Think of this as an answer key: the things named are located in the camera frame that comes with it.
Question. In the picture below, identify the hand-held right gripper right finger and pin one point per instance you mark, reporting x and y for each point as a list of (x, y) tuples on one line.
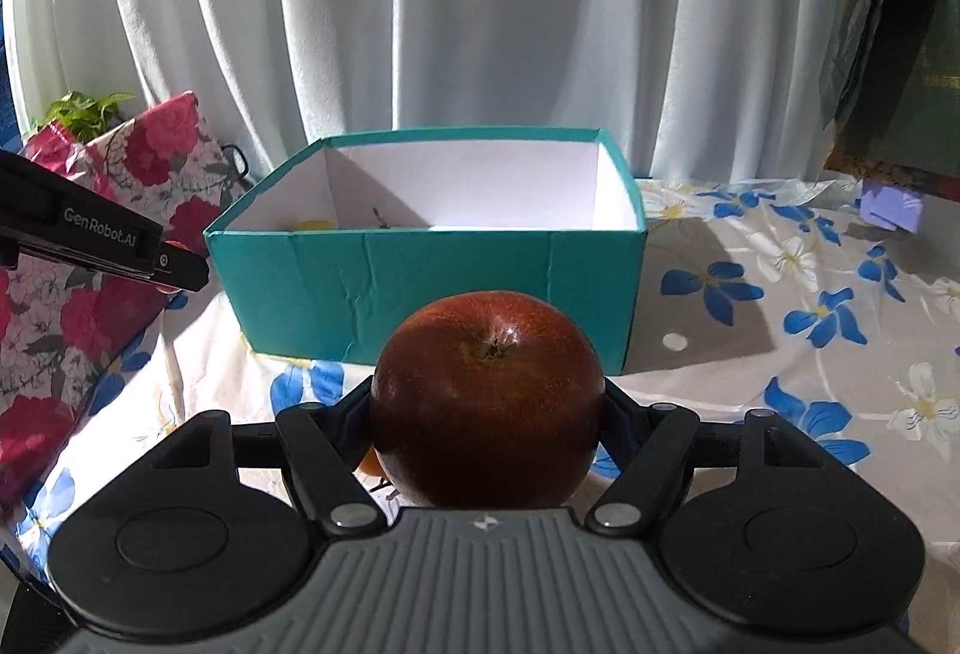
[(619, 429)]

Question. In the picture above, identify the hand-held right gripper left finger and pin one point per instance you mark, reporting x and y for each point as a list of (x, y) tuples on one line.
[(352, 425)]

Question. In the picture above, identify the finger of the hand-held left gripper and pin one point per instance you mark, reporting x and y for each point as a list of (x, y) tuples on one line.
[(97, 226)]

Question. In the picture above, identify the orange tangerine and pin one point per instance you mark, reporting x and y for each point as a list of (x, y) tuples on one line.
[(370, 463)]

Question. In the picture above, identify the large red apple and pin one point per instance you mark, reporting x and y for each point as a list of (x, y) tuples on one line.
[(487, 414)]

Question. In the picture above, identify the teal cardboard box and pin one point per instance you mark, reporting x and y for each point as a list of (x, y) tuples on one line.
[(315, 294)]

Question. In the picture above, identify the yellow pear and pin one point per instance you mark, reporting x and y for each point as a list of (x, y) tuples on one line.
[(311, 223)]

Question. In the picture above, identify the floral gift bag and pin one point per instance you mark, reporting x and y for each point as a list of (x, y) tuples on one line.
[(90, 339)]

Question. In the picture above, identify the green leafy plant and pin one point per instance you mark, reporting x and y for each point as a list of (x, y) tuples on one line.
[(82, 114)]

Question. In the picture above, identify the blue flower tablecloth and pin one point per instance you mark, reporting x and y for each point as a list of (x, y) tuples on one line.
[(750, 414)]

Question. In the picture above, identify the dry fruit stem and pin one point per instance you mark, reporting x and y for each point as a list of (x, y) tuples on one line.
[(382, 219)]

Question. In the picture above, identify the purple paper box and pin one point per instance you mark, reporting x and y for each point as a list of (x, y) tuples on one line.
[(892, 205)]

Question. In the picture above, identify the orange patterned cloth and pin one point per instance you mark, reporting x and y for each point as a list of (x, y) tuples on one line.
[(851, 163)]

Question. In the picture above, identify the dark green gift bag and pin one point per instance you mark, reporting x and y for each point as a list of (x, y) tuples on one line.
[(934, 61)]

